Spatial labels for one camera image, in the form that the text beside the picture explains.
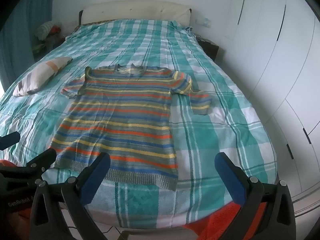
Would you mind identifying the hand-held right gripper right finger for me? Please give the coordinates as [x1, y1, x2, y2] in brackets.
[214, 152, 298, 240]

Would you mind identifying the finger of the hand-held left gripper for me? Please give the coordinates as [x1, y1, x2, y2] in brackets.
[0, 131, 21, 151]
[24, 148, 57, 174]

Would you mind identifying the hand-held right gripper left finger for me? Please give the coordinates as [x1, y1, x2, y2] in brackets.
[29, 152, 111, 240]

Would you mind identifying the striped towel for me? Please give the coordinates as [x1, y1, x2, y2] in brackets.
[50, 64, 213, 191]

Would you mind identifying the pile of clothes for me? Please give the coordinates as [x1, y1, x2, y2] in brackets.
[34, 20, 66, 53]

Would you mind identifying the orange fuzzy cloth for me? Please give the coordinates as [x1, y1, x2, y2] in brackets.
[182, 200, 269, 240]

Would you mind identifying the teal checked bedspread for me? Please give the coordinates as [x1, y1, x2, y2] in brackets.
[0, 19, 278, 230]

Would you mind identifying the striped pillow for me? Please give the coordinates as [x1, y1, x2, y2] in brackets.
[12, 56, 73, 97]

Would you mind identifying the teal curtain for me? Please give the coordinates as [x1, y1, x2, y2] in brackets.
[0, 0, 54, 88]

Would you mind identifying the white wardrobe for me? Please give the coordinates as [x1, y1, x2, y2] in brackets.
[220, 0, 320, 205]

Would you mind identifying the dark nightstand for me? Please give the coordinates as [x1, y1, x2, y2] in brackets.
[196, 36, 220, 60]

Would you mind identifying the cream padded headboard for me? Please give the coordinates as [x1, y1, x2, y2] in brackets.
[81, 0, 192, 27]

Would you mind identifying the dark floor cable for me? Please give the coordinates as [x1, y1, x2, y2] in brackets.
[100, 226, 125, 234]

